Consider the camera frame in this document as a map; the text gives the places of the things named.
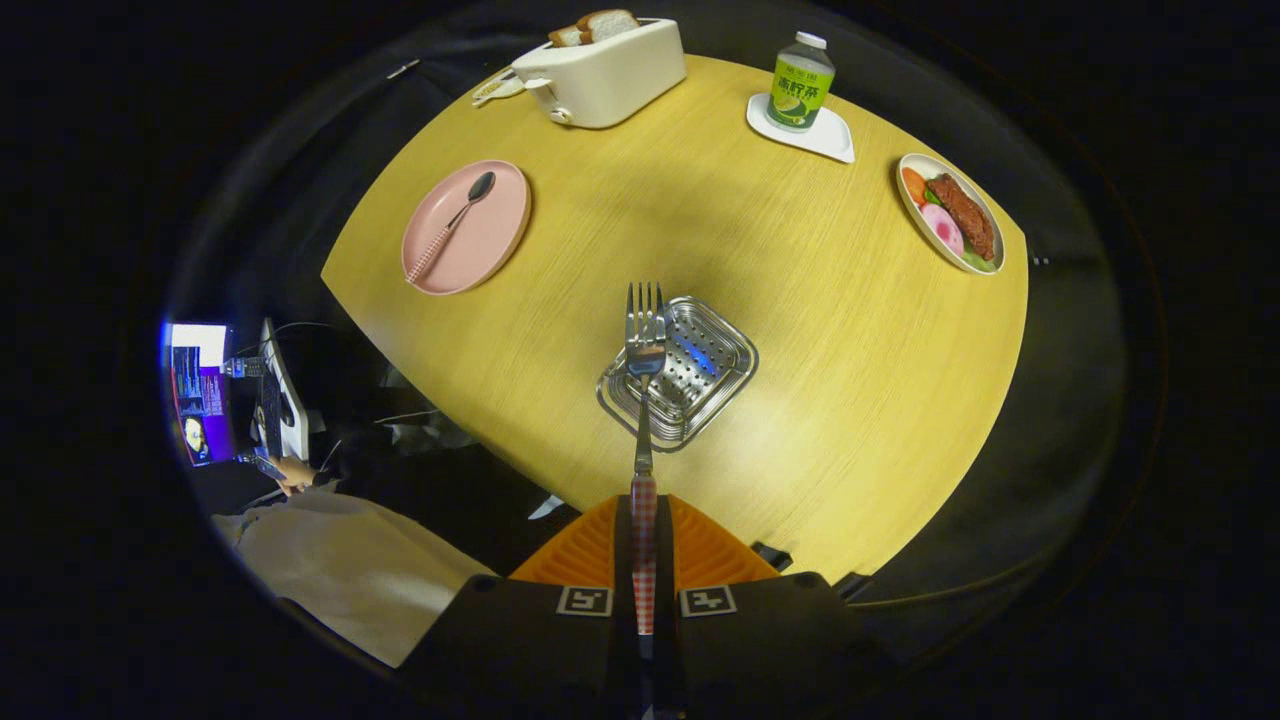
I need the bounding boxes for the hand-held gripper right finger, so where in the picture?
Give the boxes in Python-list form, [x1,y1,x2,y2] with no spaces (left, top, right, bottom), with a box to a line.
[655,493,896,720]

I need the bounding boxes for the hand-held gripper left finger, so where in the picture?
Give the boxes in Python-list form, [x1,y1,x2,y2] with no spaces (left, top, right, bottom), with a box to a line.
[398,493,643,720]

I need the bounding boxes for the fork with red checked handle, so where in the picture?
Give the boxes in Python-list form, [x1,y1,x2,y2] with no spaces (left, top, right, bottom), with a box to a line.
[624,281,669,641]

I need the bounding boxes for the spoon with red checked handle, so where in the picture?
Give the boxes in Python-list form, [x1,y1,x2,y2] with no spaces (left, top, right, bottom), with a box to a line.
[405,171,497,285]

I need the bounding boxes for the perforated metal basket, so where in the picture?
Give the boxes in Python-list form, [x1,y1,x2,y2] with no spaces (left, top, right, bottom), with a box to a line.
[597,296,759,453]

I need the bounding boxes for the person's beige trousers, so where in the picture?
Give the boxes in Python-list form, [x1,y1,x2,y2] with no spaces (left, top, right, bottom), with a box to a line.
[213,488,496,668]

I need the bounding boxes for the pink round plate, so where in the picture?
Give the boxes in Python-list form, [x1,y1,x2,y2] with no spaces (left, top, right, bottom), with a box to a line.
[401,160,533,297]

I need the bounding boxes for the pink and white food slice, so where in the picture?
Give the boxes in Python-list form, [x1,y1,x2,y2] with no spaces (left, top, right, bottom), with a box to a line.
[920,203,966,258]

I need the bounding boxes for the white plate with food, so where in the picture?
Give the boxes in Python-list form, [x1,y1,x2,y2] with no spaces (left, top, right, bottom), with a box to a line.
[896,153,1006,276]

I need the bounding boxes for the white square coaster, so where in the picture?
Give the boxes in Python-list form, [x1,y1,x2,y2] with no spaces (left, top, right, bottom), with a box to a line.
[746,92,857,165]

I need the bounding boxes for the brown meat piece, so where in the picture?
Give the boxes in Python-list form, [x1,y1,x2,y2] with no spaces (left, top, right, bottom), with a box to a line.
[926,173,997,263]

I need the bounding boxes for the lit laptop screen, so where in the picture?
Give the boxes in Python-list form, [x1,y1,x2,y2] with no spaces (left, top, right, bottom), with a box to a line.
[163,322,238,468]

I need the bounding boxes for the white toaster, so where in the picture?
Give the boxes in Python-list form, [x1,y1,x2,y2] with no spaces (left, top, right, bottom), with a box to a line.
[511,18,689,130]

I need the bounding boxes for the white divided condiment dish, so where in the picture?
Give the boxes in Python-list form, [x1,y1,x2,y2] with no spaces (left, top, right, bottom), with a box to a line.
[472,68,528,108]

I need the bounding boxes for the green label drink bottle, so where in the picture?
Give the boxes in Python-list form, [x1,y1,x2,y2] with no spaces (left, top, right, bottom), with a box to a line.
[765,31,836,133]

